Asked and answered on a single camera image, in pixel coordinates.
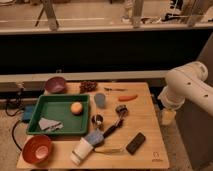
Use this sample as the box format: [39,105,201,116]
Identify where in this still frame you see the black eraser block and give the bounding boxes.
[126,132,146,155]

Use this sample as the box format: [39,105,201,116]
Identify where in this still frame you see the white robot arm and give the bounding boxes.
[158,61,213,125]

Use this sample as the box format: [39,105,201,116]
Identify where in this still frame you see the orange carrot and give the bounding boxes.
[118,94,138,102]

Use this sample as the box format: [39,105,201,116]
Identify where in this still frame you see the small dark utensil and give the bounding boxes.
[104,87,126,91]

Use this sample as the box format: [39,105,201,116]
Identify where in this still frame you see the blue plastic cup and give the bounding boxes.
[94,93,106,108]

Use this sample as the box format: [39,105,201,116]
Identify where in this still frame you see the blue cloth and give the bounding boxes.
[84,130,104,146]

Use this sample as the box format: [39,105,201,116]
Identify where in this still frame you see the dark grape bunch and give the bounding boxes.
[80,81,97,93]

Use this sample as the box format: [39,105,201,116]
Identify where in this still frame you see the white paper cup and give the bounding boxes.
[70,138,93,165]

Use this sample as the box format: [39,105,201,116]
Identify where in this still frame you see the orange round fruit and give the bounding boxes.
[70,102,83,115]

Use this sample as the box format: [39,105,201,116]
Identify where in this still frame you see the green plastic tray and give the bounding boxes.
[27,94,90,136]

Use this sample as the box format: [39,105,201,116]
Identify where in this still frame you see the purple bowl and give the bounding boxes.
[44,76,66,94]

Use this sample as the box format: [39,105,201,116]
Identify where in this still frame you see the grey folded cloth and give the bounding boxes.
[39,118,63,132]

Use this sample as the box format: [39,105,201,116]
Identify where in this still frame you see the red bowl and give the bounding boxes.
[22,135,53,164]

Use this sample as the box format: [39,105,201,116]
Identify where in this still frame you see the blue power box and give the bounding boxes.
[22,105,35,123]

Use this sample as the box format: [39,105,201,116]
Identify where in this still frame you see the black handled brush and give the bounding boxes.
[103,105,128,138]

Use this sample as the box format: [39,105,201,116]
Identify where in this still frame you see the black cable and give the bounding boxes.
[4,87,25,152]

